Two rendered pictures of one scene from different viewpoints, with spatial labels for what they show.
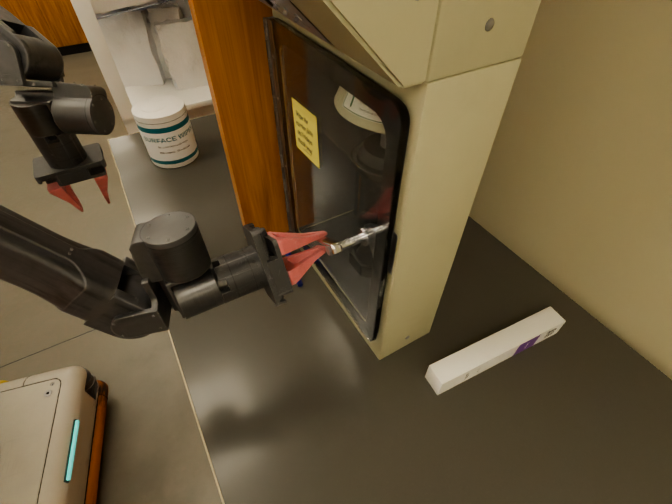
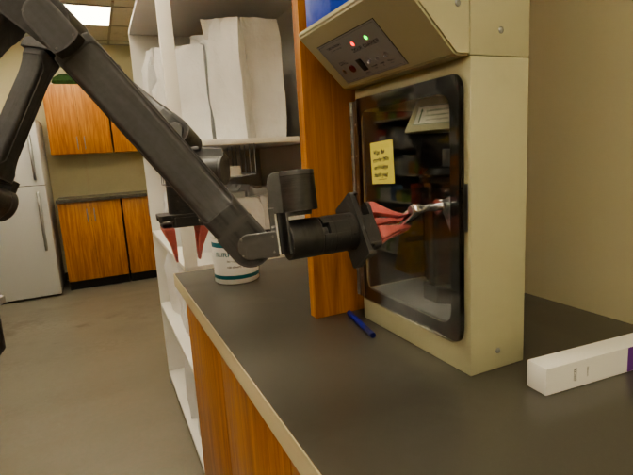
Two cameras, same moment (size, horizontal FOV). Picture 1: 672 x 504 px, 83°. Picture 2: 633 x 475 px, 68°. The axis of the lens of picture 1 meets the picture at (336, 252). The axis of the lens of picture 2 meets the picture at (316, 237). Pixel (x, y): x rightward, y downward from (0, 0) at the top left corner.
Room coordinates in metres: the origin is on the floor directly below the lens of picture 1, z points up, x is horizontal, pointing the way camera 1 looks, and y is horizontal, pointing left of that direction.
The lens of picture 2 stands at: (-0.38, 0.08, 1.29)
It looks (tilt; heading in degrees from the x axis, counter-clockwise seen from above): 10 degrees down; 6
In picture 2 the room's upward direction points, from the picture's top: 3 degrees counter-clockwise
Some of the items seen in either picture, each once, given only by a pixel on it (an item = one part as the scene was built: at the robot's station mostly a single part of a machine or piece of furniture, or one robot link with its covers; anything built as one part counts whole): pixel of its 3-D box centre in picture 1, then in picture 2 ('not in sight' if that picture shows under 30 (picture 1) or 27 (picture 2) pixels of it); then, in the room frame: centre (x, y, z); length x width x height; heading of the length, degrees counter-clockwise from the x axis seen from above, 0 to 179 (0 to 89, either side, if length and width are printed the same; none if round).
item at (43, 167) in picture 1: (62, 149); (182, 203); (0.54, 0.44, 1.21); 0.10 x 0.07 x 0.07; 120
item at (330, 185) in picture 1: (326, 196); (400, 207); (0.44, 0.01, 1.19); 0.30 x 0.01 x 0.40; 29
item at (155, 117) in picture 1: (167, 132); (235, 253); (0.94, 0.46, 1.02); 0.13 x 0.13 x 0.15
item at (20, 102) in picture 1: (44, 113); not in sight; (0.54, 0.44, 1.27); 0.07 x 0.06 x 0.07; 86
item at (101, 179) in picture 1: (89, 183); (190, 237); (0.55, 0.44, 1.14); 0.07 x 0.07 x 0.09; 30
